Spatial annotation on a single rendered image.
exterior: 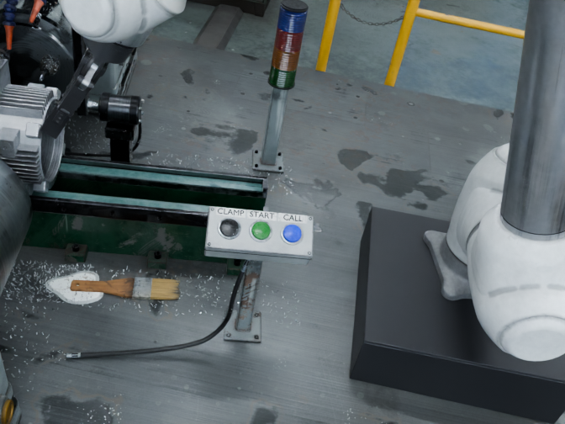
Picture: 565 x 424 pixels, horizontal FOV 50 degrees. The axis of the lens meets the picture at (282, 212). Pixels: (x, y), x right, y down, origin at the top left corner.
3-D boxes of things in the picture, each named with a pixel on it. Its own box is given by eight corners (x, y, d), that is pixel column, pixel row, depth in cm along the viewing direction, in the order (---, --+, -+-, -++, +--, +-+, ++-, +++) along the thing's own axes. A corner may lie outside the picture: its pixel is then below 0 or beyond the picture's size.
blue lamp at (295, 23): (277, 31, 130) (280, 11, 127) (277, 19, 135) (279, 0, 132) (304, 35, 131) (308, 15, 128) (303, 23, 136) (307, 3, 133)
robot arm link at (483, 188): (520, 227, 124) (565, 135, 110) (538, 292, 109) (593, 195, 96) (440, 213, 124) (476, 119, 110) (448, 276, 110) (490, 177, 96)
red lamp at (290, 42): (274, 50, 133) (277, 31, 130) (273, 39, 138) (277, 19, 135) (301, 54, 134) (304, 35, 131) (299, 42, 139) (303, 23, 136)
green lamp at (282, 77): (268, 87, 139) (271, 69, 136) (268, 74, 144) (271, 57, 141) (294, 90, 140) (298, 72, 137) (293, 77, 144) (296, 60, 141)
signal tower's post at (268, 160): (251, 170, 153) (276, 8, 126) (252, 151, 159) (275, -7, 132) (283, 173, 154) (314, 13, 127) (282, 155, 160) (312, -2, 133)
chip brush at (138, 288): (68, 296, 114) (68, 294, 114) (73, 277, 118) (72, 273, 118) (179, 300, 118) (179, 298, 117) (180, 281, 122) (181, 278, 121)
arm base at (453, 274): (498, 227, 132) (508, 207, 129) (536, 304, 115) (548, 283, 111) (417, 222, 130) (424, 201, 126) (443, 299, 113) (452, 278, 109)
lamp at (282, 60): (271, 69, 136) (274, 50, 133) (271, 57, 141) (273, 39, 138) (298, 72, 137) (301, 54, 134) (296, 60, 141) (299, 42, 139)
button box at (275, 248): (203, 257, 99) (204, 246, 94) (207, 215, 102) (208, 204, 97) (307, 265, 101) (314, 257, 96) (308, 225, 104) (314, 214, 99)
